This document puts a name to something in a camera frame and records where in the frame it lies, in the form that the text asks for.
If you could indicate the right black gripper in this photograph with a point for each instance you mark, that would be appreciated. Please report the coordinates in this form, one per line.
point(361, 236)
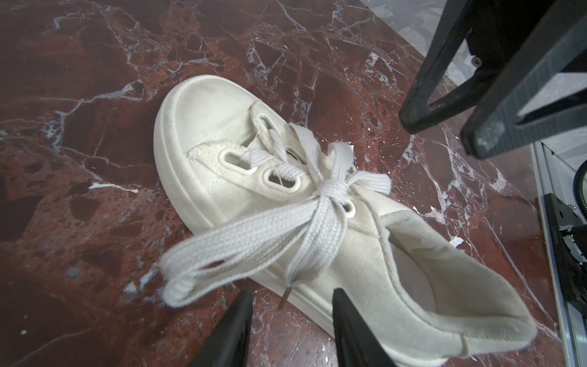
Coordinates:
point(541, 44)

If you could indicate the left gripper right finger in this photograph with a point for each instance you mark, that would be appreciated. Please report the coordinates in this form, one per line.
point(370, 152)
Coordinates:
point(356, 344)

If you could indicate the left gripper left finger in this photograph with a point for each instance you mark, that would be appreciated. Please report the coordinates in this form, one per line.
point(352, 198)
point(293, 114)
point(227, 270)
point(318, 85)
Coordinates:
point(228, 345)

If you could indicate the cream white sneaker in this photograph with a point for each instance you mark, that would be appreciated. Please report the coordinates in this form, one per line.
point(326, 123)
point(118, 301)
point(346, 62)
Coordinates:
point(263, 201)

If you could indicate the white shoelace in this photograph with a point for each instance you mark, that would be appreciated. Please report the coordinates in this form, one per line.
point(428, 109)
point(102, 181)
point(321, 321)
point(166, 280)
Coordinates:
point(315, 227)

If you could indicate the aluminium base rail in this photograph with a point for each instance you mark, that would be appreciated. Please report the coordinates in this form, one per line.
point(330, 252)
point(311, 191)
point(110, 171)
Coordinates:
point(555, 162)

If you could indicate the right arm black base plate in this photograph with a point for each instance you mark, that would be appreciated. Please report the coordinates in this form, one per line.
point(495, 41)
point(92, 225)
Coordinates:
point(568, 236)

